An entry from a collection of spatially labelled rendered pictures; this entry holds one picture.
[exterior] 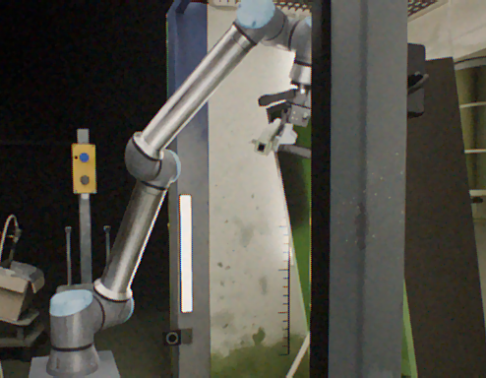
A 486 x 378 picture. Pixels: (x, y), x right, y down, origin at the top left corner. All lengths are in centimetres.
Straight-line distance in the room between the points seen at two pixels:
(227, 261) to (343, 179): 204
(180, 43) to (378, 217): 214
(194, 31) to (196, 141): 58
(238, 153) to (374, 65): 206
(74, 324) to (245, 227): 123
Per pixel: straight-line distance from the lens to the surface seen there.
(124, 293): 169
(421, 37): 308
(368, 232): 41
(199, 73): 130
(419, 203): 159
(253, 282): 252
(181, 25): 252
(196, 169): 237
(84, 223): 247
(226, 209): 242
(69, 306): 157
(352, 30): 44
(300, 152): 140
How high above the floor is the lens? 124
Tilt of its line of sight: 4 degrees down
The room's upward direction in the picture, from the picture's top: 1 degrees counter-clockwise
